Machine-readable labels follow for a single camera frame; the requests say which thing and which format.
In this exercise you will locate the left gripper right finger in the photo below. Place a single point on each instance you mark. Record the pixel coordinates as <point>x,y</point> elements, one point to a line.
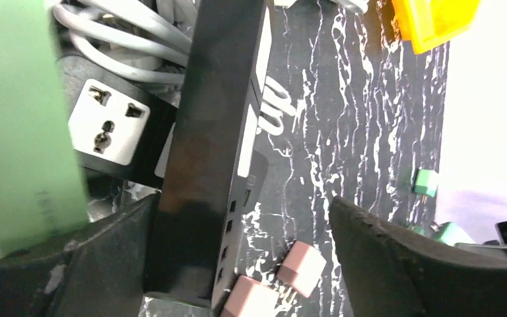
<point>392,271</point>

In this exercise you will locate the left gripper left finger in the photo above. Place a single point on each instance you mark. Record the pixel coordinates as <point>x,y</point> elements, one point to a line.
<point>96,271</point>

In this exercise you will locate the pink plug adapter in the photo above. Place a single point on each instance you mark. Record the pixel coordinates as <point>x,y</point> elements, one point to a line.
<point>250,298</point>
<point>302,268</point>

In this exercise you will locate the mint green plug adapter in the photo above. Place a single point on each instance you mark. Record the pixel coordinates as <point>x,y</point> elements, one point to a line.
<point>426,182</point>

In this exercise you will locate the dark green power strip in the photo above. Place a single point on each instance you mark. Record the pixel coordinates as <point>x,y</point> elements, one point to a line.
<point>42,191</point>

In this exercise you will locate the black power strip with USB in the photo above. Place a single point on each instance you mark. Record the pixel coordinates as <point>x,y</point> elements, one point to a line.
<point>212,170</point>

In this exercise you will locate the green plug on black strip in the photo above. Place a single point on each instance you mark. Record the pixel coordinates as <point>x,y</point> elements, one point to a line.
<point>451,234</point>

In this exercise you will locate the orange plastic bin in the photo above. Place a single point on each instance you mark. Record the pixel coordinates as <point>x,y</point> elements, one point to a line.
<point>427,24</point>

